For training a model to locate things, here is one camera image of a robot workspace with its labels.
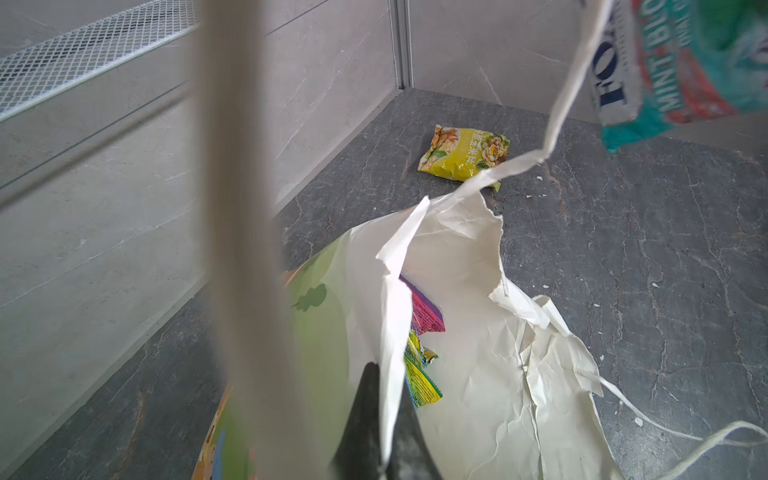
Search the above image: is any white wire mesh basket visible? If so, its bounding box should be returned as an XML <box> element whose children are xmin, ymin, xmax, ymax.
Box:
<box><xmin>1</xmin><ymin>0</ymin><xmax>199</xmax><ymax>122</ymax></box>

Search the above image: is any teal mint candy packet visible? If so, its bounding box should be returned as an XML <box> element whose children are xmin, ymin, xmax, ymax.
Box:
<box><xmin>589</xmin><ymin>0</ymin><xmax>767</xmax><ymax>151</ymax></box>

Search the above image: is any white floral paper bag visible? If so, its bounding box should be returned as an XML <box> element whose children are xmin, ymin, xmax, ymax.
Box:
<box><xmin>193</xmin><ymin>1</ymin><xmax>767</xmax><ymax>479</ymax></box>

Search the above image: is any yellow green snack packet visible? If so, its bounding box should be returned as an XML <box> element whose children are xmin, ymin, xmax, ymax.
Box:
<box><xmin>418</xmin><ymin>125</ymin><xmax>510</xmax><ymax>182</ymax></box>

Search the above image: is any yellow orange snack packet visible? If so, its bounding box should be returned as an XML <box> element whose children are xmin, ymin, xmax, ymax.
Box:
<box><xmin>404</xmin><ymin>330</ymin><xmax>442</xmax><ymax>408</ymax></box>

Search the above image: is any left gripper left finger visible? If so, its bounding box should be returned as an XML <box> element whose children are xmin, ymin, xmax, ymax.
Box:
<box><xmin>330</xmin><ymin>362</ymin><xmax>383</xmax><ymax>480</ymax></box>

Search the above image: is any magenta snack packet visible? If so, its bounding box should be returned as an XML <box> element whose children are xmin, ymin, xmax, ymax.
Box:
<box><xmin>400</xmin><ymin>276</ymin><xmax>446</xmax><ymax>335</ymax></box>

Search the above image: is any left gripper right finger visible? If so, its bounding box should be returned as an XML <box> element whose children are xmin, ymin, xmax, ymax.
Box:
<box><xmin>386</xmin><ymin>389</ymin><xmax>442</xmax><ymax>480</ymax></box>

